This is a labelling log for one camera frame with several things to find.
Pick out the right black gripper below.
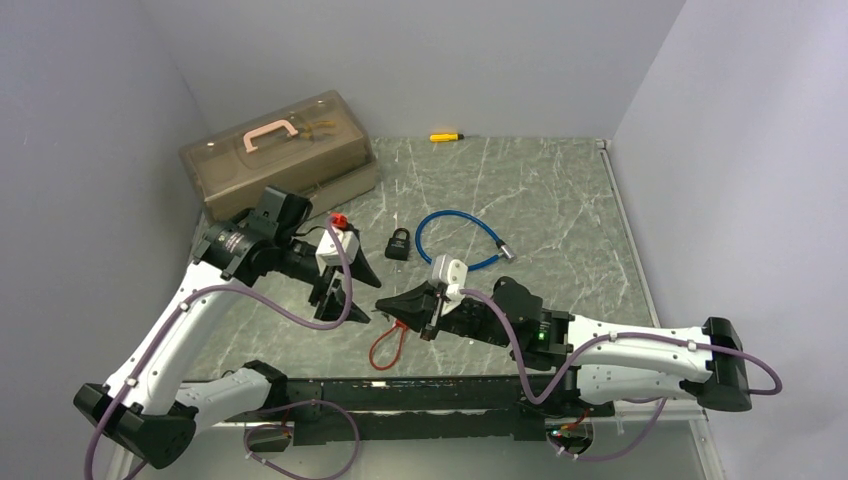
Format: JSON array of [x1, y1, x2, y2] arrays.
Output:
[[376, 279, 514, 347]]

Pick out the red cable lock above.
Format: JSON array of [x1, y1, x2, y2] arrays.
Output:
[[368, 320, 409, 372]]

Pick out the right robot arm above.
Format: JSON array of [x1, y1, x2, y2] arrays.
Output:
[[376, 277, 752, 415]]

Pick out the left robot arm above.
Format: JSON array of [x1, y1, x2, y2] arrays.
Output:
[[73, 186, 381, 469]]

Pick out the black padlock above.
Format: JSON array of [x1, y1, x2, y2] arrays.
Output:
[[384, 227, 411, 261]]

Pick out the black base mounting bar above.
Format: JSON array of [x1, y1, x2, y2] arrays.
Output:
[[276, 375, 589, 446]]

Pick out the brown translucent tool box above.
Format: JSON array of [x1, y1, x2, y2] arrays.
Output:
[[179, 90, 378, 220]]

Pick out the blue cable lock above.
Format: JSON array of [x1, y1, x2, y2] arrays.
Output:
[[414, 209, 517, 272]]

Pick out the aluminium frame rail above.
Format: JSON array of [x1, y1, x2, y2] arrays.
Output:
[[123, 390, 708, 431]]

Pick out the yellow handled screwdriver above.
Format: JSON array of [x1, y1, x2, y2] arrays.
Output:
[[429, 133, 465, 143]]

